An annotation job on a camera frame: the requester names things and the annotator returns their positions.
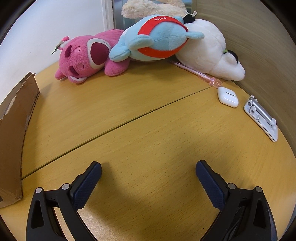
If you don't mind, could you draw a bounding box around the blue red plush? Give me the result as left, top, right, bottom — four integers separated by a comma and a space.
109, 15, 204, 62

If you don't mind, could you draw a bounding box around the white plush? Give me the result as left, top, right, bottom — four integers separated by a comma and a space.
176, 14, 245, 81

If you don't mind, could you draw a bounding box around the white metal phone stand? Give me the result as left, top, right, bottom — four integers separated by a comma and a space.
244, 95, 278, 142

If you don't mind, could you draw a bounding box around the cardboard box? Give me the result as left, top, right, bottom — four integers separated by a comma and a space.
0, 72, 40, 208

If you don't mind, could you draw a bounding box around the pink pen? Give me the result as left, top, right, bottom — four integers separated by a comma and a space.
170, 61, 222, 89

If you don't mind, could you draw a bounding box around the beige fluffy plush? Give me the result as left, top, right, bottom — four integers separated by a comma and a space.
121, 0, 189, 19

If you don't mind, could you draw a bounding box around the pink bear plush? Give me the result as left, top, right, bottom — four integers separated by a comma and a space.
55, 29, 130, 84

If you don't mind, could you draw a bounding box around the white earbuds case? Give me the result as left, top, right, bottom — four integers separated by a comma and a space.
217, 86, 239, 108

